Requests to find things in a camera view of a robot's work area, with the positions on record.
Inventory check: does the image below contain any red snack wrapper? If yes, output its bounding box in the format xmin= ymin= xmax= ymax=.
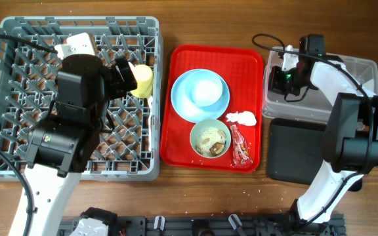
xmin=230 ymin=124 xmax=253 ymax=168

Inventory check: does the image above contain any crumpled white tissue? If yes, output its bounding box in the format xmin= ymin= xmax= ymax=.
xmin=226 ymin=111 xmax=257 ymax=126

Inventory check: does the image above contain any clear plastic bin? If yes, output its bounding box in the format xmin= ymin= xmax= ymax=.
xmin=262 ymin=51 xmax=378 ymax=123

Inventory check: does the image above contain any green bowl with food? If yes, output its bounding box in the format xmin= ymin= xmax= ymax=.
xmin=190 ymin=119 xmax=232 ymax=159

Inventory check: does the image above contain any red plastic tray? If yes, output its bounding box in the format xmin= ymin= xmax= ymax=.
xmin=159 ymin=45 xmax=264 ymax=173

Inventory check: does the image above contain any yellow plastic cup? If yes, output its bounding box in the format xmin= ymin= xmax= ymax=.
xmin=131 ymin=64 xmax=154 ymax=98

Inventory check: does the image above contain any light blue bowl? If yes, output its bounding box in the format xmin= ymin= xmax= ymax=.
xmin=184 ymin=69 xmax=223 ymax=107

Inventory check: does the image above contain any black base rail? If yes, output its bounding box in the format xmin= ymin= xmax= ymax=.
xmin=57 ymin=213 xmax=347 ymax=236

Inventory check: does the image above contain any light blue plate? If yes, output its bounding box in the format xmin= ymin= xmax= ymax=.
xmin=171 ymin=69 xmax=230 ymax=123

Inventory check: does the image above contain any grey dishwasher rack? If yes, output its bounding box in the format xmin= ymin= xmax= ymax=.
xmin=0 ymin=16 xmax=163 ymax=181

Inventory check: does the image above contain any white plastic fork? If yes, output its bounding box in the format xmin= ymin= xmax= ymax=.
xmin=147 ymin=95 xmax=154 ymax=151

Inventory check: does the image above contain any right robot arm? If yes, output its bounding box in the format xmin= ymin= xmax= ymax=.
xmin=270 ymin=34 xmax=378 ymax=233

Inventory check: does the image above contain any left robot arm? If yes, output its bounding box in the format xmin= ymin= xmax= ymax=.
xmin=9 ymin=54 xmax=137 ymax=235

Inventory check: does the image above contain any black tray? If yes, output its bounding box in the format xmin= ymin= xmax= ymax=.
xmin=266 ymin=117 xmax=363 ymax=193

